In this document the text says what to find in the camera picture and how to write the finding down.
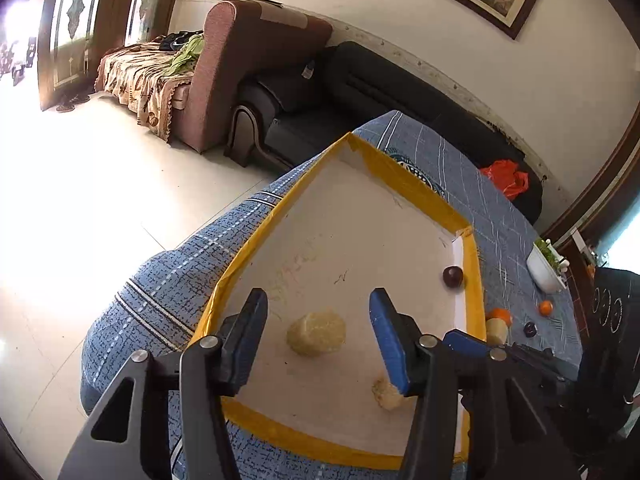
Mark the round pale yellow chunk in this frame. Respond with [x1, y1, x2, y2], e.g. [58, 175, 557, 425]
[371, 377, 416, 412]

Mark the brown wooden cabinet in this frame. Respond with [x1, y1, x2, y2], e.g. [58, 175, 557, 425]
[560, 230, 608, 321]

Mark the patterned sofa cover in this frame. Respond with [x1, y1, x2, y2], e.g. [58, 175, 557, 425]
[96, 42, 196, 142]

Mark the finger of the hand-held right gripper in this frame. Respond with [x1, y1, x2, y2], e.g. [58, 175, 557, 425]
[442, 329, 571, 386]

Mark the small pale yellow chunk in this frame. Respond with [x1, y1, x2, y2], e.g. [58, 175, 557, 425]
[486, 318, 509, 347]

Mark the wooden door with glass panel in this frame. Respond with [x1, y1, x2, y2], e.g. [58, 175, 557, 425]
[37, 0, 118, 111]
[122, 0, 188, 43]

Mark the black clothing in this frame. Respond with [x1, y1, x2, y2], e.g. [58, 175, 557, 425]
[159, 31, 203, 53]

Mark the green leafy vegetable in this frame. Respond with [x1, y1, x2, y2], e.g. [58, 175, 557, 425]
[534, 239, 563, 270]

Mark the brown fabric sofa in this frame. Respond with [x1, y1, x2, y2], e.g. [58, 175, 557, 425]
[97, 0, 333, 155]

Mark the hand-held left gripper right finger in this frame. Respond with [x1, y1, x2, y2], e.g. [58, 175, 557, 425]
[368, 287, 581, 480]

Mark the green cloth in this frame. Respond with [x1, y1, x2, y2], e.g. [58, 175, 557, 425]
[167, 34, 206, 77]

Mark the dark wooden door frame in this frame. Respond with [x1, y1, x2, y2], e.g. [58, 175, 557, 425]
[542, 105, 640, 246]

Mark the red plastic bag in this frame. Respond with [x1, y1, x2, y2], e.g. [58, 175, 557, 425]
[480, 159, 530, 202]

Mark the yellow-edged cardboard tray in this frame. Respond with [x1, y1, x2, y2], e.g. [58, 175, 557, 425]
[187, 132, 488, 471]

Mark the large pale yellow chunk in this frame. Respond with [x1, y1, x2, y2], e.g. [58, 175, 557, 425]
[286, 311, 347, 358]

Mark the white bowl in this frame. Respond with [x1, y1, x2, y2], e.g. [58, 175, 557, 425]
[526, 239, 568, 293]

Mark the black leather sofa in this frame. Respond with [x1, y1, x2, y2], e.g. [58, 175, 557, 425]
[225, 41, 543, 223]

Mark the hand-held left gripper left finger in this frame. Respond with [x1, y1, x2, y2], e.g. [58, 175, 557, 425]
[57, 287, 269, 480]

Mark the blue plaid tablecloth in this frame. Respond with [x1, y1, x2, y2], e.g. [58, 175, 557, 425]
[80, 110, 586, 480]

